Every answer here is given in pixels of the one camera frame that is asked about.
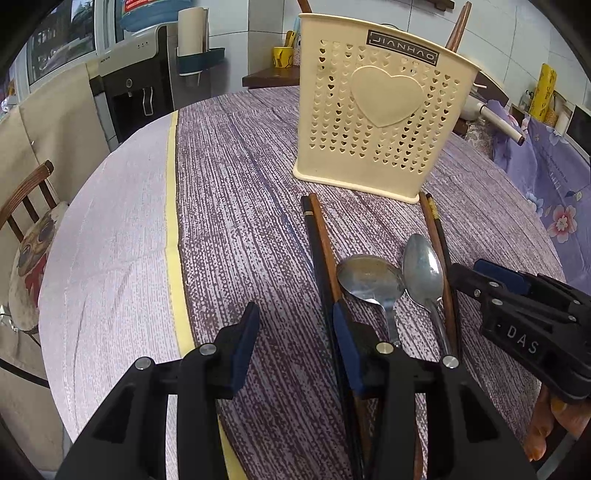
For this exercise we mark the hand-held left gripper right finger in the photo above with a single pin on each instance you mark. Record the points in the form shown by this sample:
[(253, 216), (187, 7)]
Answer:
[(348, 350)]

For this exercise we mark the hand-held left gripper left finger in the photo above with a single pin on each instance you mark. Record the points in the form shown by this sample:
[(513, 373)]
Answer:
[(244, 341)]

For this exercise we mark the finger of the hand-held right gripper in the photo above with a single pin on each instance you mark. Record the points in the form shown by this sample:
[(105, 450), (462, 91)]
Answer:
[(503, 277), (471, 281)]

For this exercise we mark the steel spoon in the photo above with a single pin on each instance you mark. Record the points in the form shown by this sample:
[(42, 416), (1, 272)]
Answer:
[(422, 267)]

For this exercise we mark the black chopstick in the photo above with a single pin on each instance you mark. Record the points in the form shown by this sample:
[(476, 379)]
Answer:
[(437, 217)]

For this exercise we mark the chopstick pair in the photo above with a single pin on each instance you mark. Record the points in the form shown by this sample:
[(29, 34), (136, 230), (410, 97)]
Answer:
[(318, 258)]

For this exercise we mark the cream plastic utensil holder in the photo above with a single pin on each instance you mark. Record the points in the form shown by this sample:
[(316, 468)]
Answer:
[(346, 138)]

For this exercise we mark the person's right hand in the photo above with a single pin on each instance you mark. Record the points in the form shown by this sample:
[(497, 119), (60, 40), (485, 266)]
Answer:
[(558, 415)]

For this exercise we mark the purple floral cloth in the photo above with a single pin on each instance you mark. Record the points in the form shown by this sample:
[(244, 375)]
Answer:
[(554, 184)]

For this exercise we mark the pale yellow cloth strip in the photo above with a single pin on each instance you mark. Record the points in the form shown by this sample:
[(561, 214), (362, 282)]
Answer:
[(173, 221)]

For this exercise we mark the brown floral cloth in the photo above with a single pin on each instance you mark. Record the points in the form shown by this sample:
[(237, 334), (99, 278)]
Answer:
[(478, 136)]

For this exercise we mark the white pot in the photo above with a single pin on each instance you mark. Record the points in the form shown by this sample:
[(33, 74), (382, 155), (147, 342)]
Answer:
[(498, 121)]

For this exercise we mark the white tablecloth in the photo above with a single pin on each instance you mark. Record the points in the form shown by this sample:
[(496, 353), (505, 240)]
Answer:
[(115, 254)]

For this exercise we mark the glass jar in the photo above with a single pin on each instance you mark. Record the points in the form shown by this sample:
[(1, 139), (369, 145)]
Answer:
[(559, 110)]

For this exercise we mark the brown white rice cooker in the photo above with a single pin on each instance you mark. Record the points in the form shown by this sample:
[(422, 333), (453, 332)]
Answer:
[(494, 92)]

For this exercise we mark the yellow patterned roll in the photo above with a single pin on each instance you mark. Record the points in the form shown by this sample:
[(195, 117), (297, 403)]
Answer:
[(540, 92)]

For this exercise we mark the pug print cushion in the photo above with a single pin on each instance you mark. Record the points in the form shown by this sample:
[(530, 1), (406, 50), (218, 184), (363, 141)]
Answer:
[(32, 258)]

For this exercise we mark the wooden chair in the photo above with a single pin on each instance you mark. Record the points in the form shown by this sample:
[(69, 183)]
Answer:
[(32, 180)]

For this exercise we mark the water dispenser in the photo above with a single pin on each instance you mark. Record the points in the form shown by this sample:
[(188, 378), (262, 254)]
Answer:
[(134, 92)]

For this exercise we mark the blue roll holder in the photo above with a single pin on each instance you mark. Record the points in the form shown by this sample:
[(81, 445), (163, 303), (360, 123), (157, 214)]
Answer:
[(203, 60)]

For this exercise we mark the yellow mug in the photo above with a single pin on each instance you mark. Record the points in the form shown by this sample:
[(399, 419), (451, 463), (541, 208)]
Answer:
[(282, 57)]

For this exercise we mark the beige padded panel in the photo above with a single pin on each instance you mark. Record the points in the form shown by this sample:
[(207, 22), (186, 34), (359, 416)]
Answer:
[(55, 120)]

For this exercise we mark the blue water jug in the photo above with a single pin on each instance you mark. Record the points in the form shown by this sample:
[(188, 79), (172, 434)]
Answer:
[(152, 11)]

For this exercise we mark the window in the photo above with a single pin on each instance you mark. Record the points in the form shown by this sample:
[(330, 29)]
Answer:
[(60, 37)]

